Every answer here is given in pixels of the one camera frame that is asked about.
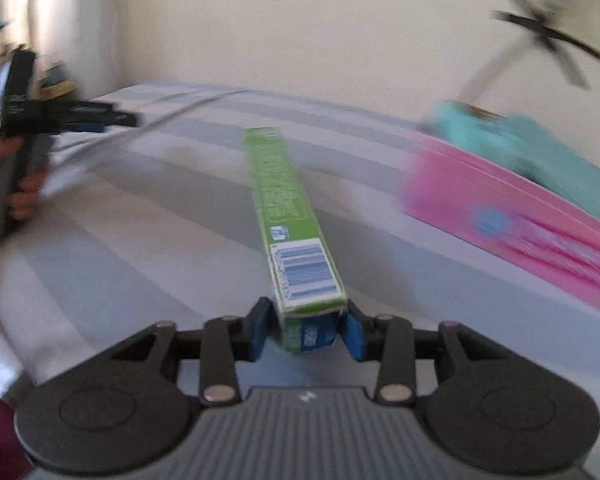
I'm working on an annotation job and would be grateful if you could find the black tape cross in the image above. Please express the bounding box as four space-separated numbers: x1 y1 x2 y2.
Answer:
492 0 600 92

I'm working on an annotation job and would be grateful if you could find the teal cloth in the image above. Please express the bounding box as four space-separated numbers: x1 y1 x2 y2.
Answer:
419 99 600 235

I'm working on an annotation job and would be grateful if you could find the person's left hand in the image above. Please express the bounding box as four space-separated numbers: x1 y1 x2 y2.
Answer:
0 137 49 222

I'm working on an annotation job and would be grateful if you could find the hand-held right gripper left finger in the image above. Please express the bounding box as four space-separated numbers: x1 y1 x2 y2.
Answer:
107 297 273 406

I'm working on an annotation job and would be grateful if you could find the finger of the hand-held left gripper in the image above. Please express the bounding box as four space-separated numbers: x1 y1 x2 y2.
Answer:
50 100 142 134

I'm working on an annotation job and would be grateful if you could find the grey power cable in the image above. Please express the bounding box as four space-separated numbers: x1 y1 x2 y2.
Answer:
416 35 531 133

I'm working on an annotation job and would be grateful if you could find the striped bed sheet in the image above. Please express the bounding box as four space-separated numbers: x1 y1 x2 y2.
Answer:
0 79 600 413

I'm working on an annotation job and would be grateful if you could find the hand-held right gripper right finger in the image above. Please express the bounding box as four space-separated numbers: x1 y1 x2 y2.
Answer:
340 300 507 404

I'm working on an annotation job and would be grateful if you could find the pink tin box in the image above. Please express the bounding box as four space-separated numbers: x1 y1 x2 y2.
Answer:
401 132 600 322

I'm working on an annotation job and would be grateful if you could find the thin grey cable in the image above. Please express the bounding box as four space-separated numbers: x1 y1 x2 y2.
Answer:
42 87 263 198

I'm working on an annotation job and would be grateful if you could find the long green carton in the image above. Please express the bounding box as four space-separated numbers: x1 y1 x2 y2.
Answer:
243 126 349 354

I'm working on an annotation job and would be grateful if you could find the beige curtain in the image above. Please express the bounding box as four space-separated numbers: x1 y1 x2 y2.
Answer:
0 0 127 93

